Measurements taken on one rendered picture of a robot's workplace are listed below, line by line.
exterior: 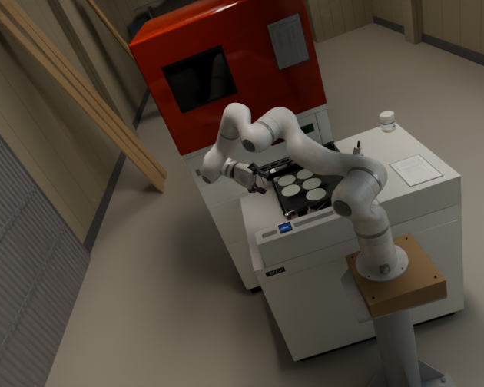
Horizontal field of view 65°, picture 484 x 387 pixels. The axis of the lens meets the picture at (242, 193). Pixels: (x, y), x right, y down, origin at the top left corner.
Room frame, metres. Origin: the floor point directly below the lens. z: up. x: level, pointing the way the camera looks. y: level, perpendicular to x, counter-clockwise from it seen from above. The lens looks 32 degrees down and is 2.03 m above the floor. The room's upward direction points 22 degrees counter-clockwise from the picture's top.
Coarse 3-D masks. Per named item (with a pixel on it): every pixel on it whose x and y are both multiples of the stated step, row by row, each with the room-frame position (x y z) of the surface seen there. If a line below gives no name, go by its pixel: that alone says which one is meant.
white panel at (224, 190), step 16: (304, 112) 1.87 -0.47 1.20; (320, 112) 1.87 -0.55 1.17; (320, 128) 1.87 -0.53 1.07; (240, 144) 1.91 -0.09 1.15; (192, 160) 1.93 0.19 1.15; (240, 160) 1.91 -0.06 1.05; (256, 160) 1.90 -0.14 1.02; (272, 160) 1.90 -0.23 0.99; (192, 176) 1.94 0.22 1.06; (224, 176) 1.92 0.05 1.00; (208, 192) 1.93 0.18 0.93; (224, 192) 1.93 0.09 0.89; (240, 192) 1.92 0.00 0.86; (256, 192) 1.91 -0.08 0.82; (208, 208) 1.94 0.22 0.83
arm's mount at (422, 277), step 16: (400, 240) 1.06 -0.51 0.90; (352, 256) 1.09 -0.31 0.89; (416, 256) 0.96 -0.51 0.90; (352, 272) 1.04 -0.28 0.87; (416, 272) 0.89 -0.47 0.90; (432, 272) 0.87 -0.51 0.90; (368, 288) 0.92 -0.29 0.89; (384, 288) 0.89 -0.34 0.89; (400, 288) 0.86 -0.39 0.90; (416, 288) 0.83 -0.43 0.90; (432, 288) 0.82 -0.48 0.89; (368, 304) 0.86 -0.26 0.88; (384, 304) 0.84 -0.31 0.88; (400, 304) 0.83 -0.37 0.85; (416, 304) 0.83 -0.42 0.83
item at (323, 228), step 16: (304, 224) 1.30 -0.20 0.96; (320, 224) 1.26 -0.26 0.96; (336, 224) 1.26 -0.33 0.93; (352, 224) 1.25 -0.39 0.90; (272, 240) 1.29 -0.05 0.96; (288, 240) 1.28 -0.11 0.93; (304, 240) 1.27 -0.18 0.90; (320, 240) 1.27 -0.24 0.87; (336, 240) 1.26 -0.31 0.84; (272, 256) 1.29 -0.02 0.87; (288, 256) 1.28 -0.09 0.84
